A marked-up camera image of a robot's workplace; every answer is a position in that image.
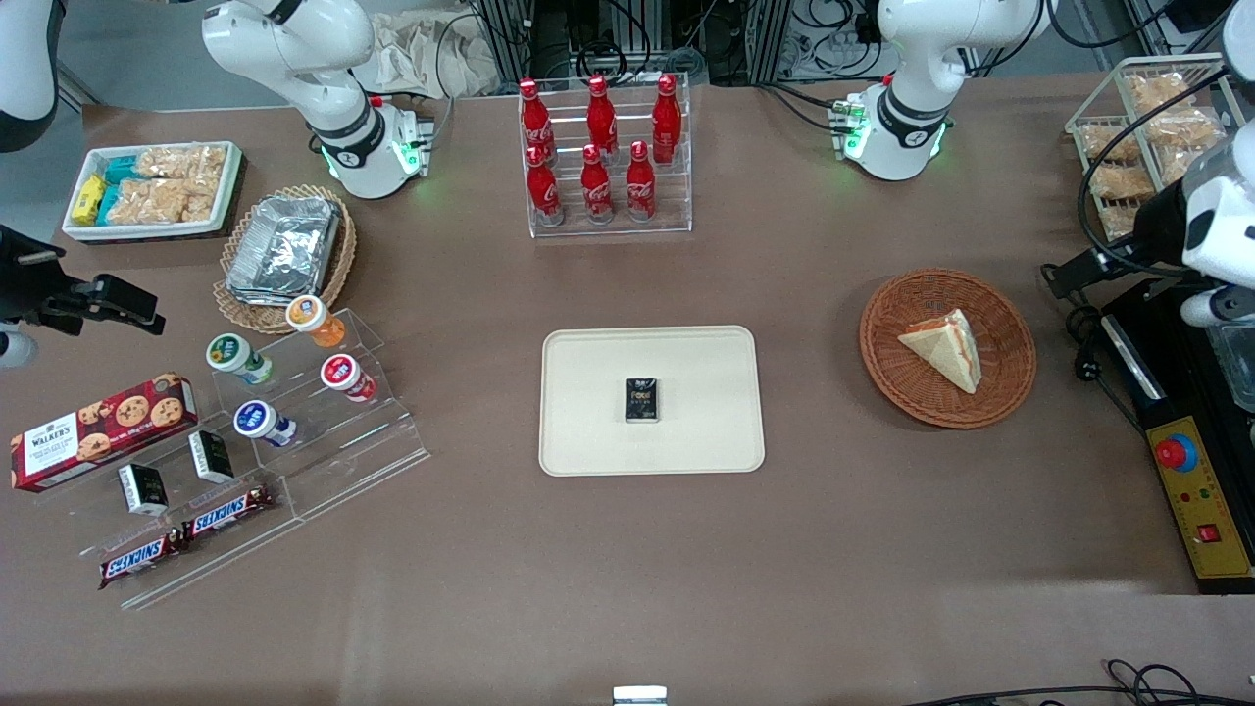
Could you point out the clear rice cracker pack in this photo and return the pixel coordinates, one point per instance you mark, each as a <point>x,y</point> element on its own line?
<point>1157,93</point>
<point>1120,221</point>
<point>181,162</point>
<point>1123,181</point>
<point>1103,142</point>
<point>1186,127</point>
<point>162,201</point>

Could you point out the green gum jar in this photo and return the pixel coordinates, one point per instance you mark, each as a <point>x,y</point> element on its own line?
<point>230,353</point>

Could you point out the small black snack box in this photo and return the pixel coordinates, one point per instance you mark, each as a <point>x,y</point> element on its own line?
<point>144,488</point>
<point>642,400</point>
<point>212,456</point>

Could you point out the cream plastic tray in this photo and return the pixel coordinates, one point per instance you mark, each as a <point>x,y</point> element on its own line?
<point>588,412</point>

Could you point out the red Walkers cookie box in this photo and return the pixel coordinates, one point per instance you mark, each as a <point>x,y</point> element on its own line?
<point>98,431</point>

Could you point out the blue gum jar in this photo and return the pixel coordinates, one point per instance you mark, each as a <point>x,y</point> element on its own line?
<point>255,420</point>

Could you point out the white rectangular snack tray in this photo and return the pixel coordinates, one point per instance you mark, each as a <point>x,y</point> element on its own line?
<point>230,191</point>

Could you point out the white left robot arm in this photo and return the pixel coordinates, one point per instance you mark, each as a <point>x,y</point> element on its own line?
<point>912,59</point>

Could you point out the beige crumpled cloth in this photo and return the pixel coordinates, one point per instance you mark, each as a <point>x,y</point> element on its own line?
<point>412,54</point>

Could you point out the black machine yellow control panel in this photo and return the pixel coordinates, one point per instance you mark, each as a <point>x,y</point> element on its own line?
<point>1201,500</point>

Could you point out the triangular sandwich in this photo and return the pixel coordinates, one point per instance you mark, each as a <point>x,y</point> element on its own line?
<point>946,348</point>

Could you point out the silver foil pack stack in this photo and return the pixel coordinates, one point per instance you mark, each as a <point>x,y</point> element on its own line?
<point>284,245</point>

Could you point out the orange gum jar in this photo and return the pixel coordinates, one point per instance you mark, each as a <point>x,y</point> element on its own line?
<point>309,316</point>

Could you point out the small white metal bracket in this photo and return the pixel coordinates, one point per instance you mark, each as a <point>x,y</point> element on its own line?
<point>639,696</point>

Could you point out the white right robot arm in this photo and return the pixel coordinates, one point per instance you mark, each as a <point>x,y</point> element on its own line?
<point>294,39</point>

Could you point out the brown round wicker basket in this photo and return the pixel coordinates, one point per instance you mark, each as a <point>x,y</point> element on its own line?
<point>1000,382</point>

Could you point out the red cola bottle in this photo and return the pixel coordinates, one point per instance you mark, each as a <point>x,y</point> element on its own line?
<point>596,191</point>
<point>640,186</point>
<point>601,118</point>
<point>544,191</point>
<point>535,123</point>
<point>667,123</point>

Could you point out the yellow snack pack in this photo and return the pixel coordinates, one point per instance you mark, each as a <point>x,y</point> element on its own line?
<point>88,199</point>

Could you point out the light tan wicker basket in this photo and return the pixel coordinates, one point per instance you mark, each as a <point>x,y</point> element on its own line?
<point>240,312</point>

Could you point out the clear acrylic step stand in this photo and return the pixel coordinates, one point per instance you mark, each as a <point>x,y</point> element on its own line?
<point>235,554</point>
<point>363,461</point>

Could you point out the Snickers chocolate bar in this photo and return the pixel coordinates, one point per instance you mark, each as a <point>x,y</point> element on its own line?
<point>225,514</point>
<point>139,562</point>

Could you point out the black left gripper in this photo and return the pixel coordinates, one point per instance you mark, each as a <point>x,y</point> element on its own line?
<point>1155,231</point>

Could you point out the clear plastic box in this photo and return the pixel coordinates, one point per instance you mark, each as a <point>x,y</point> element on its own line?
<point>1237,368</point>

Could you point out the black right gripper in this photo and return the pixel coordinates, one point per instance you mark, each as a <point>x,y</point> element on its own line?
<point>22,277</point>

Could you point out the teal snack pack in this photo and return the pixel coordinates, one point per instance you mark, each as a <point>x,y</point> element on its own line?
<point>123,171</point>
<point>108,204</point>

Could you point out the red gum jar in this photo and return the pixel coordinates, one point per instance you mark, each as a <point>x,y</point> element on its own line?
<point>340,373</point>

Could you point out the clear acrylic bottle rack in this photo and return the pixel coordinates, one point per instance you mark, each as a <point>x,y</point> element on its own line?
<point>677,211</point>

